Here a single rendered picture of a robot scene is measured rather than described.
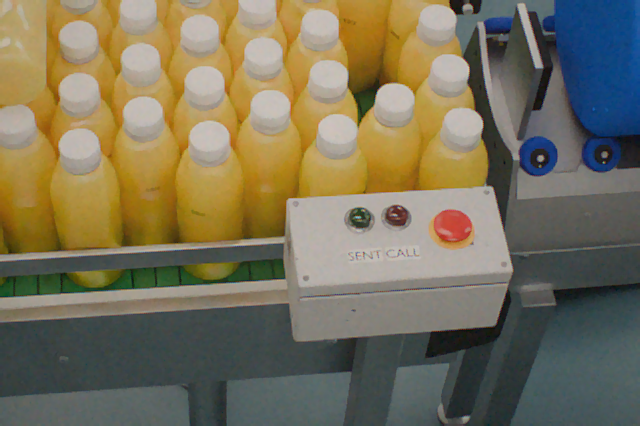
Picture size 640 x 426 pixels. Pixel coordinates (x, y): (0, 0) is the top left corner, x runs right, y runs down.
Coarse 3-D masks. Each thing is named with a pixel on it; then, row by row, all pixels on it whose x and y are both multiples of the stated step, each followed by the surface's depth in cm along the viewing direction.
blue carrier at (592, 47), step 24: (576, 0) 148; (600, 0) 140; (624, 0) 133; (576, 24) 149; (600, 24) 141; (624, 24) 133; (576, 48) 150; (600, 48) 141; (624, 48) 134; (576, 72) 150; (600, 72) 142; (624, 72) 134; (576, 96) 151; (600, 96) 142; (624, 96) 135; (600, 120) 143; (624, 120) 138
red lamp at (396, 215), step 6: (390, 210) 123; (396, 210) 123; (402, 210) 123; (390, 216) 123; (396, 216) 123; (402, 216) 123; (408, 216) 123; (390, 222) 123; (396, 222) 123; (402, 222) 123
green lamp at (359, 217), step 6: (354, 210) 123; (360, 210) 123; (366, 210) 123; (348, 216) 123; (354, 216) 122; (360, 216) 122; (366, 216) 122; (348, 222) 123; (354, 222) 122; (360, 222) 122; (366, 222) 122; (360, 228) 123
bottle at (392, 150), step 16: (368, 112) 136; (368, 128) 135; (384, 128) 134; (400, 128) 134; (416, 128) 135; (368, 144) 135; (384, 144) 134; (400, 144) 134; (416, 144) 135; (368, 160) 136; (384, 160) 135; (400, 160) 135; (416, 160) 137; (384, 176) 137; (400, 176) 137; (416, 176) 141; (368, 192) 140; (384, 192) 139
